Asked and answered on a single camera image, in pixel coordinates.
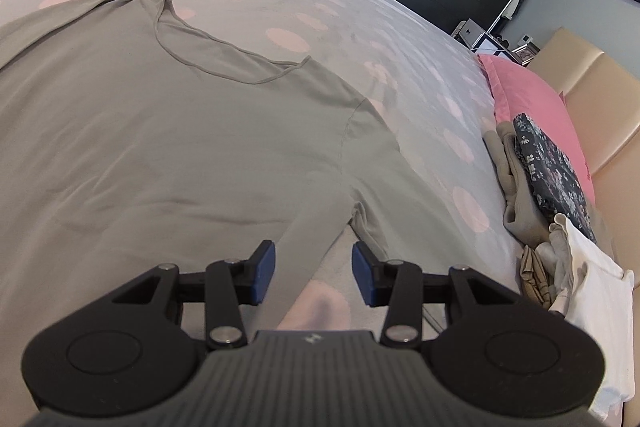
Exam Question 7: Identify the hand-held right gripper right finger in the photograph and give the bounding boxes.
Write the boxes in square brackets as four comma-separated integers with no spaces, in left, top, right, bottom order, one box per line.
[351,240,517,351]

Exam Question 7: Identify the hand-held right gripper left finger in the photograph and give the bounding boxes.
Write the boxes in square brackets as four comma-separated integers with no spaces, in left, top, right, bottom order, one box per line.
[111,240,277,351]

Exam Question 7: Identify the grey shirt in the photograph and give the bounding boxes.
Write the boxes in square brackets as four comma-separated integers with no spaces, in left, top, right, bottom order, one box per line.
[0,0,418,348]

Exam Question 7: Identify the beige striped folded cloth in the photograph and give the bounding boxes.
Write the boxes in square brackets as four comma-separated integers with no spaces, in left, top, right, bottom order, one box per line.
[520,244,557,308]

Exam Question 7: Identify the dark floral folded cloth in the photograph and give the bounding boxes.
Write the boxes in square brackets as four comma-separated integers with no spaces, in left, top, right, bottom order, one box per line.
[512,113,598,243]

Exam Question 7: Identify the bed with pink-dotted sheet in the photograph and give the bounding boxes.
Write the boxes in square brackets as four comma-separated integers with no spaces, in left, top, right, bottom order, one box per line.
[0,0,531,427]

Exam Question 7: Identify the white folded cloth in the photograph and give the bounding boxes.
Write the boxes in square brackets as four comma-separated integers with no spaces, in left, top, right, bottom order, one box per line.
[537,213,636,418]

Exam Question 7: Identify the pink pillow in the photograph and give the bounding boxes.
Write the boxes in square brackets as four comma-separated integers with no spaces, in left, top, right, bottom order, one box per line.
[477,53,596,202]

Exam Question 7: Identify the white framed screen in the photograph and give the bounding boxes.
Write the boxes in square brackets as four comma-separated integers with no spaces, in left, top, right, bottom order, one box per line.
[475,34,516,62]

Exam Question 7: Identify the white box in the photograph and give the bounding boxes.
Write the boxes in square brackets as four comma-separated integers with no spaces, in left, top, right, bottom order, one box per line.
[452,19,483,48]

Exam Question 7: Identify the cream padded headboard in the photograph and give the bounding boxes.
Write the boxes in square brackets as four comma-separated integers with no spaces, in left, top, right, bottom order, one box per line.
[527,27,640,288]

